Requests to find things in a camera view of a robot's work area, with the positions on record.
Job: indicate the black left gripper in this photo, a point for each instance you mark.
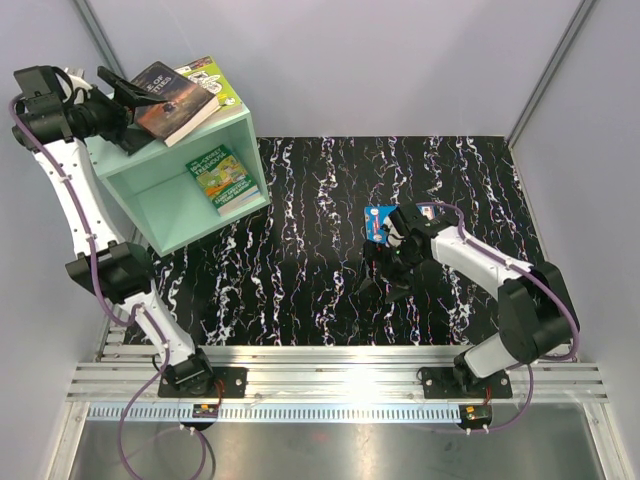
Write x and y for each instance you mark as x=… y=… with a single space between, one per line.
x=117 y=111

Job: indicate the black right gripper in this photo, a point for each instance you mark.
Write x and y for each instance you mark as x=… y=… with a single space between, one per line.
x=378 y=252

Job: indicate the dark tale two cities book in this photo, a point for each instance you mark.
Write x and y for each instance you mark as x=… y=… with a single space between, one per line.
x=186 y=105

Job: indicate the lime green paperback book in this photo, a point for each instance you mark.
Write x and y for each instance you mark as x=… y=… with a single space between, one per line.
x=207 y=74

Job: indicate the green 104-storey treehouse book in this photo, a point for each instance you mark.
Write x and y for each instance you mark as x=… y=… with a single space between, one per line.
x=220 y=175

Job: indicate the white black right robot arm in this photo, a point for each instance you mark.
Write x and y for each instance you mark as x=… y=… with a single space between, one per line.
x=535 y=313

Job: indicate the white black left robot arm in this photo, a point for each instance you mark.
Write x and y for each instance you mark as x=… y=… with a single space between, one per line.
x=55 y=113

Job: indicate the blue cartoon cover book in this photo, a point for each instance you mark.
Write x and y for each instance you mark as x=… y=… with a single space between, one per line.
x=405 y=217

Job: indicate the mint green open cabinet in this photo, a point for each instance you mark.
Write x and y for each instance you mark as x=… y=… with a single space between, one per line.
x=159 y=195

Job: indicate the black marbled table mat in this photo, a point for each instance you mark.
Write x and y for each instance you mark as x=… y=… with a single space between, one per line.
x=288 y=275

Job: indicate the right small circuit board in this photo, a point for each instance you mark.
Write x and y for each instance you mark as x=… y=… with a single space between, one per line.
x=477 y=413

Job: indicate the small circuit board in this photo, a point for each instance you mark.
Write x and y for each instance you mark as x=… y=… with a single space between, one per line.
x=205 y=411
x=477 y=413

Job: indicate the left small circuit board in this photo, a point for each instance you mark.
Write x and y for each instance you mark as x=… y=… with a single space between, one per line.
x=205 y=411

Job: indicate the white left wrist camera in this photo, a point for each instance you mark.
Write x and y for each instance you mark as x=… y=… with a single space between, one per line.
x=76 y=78

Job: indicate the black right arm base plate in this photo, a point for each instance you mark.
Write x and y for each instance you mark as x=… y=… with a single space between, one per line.
x=454 y=383

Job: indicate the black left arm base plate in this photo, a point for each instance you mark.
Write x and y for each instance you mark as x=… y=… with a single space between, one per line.
x=230 y=382

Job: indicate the white slotted cable duct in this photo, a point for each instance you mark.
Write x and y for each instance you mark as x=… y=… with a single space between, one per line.
x=280 y=413

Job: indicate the aluminium mounting rail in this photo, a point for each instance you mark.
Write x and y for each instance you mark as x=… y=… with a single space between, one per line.
x=328 y=374

